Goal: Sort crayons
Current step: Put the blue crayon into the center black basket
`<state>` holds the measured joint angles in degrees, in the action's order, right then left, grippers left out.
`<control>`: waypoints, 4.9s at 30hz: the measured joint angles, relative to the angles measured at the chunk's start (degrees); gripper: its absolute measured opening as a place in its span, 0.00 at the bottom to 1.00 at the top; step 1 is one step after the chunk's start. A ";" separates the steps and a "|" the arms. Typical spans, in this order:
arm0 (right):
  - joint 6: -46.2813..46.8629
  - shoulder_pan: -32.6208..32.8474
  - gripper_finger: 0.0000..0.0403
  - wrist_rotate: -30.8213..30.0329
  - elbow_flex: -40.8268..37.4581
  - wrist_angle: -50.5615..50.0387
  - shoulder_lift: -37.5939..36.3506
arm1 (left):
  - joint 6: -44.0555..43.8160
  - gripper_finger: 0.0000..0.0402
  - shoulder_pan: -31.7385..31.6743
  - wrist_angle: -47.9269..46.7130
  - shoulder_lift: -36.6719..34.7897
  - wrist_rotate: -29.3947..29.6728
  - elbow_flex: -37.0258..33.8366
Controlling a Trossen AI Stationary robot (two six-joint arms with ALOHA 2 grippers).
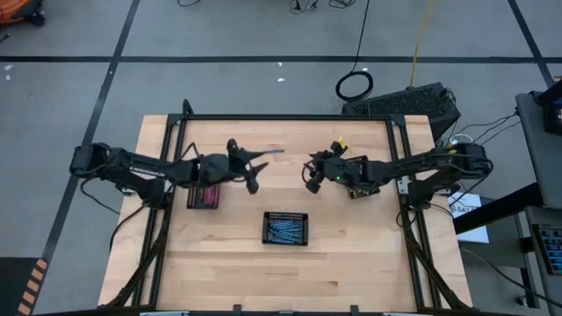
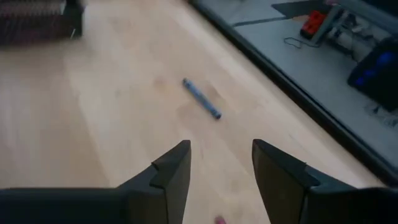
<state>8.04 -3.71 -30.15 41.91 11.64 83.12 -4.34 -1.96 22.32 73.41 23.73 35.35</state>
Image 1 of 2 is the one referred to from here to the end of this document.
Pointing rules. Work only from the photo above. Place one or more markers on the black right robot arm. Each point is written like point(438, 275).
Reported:
point(421, 164)

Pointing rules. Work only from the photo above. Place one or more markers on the silver aluminium extrusion bar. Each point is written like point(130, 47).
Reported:
point(164, 313)
point(401, 314)

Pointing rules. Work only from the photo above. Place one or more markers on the backlit keyboard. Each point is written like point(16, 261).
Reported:
point(551, 250)

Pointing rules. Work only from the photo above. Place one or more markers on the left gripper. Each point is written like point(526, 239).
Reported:
point(219, 169)

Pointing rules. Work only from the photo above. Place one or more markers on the white paper sheet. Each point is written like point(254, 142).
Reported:
point(474, 232)

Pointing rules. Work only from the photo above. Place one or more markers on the black perforated computer case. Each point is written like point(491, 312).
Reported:
point(404, 103)

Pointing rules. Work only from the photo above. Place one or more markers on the black plastic slotted basket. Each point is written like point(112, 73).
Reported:
point(372, 190)
point(266, 228)
point(190, 197)

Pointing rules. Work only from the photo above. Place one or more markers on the black orange striped floor mat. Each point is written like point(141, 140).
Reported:
point(11, 285)

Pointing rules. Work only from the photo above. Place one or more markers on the black screen device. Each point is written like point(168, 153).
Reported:
point(554, 118)

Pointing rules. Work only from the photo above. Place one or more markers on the black desk crossbar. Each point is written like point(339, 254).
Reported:
point(496, 210)

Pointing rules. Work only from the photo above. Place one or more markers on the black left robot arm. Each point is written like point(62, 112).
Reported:
point(145, 167)

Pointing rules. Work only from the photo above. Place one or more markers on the grey cart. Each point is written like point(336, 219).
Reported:
point(540, 158)

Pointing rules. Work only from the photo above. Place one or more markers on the orange shop vacuum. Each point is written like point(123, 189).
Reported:
point(15, 9)

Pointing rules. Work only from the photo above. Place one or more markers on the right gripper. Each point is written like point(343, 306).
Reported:
point(336, 169)

